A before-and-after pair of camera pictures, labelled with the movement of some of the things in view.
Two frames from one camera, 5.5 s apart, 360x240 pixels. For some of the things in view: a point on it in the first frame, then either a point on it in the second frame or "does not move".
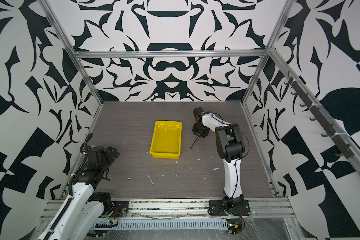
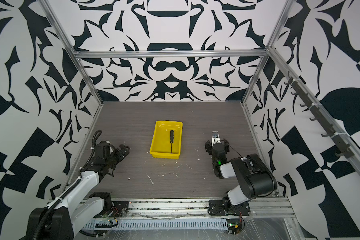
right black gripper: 195,132 to 210,147
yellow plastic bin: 166,139 does not move
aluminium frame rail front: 182,209 does not move
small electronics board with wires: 234,226 does not move
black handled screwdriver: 197,137 to 171,138
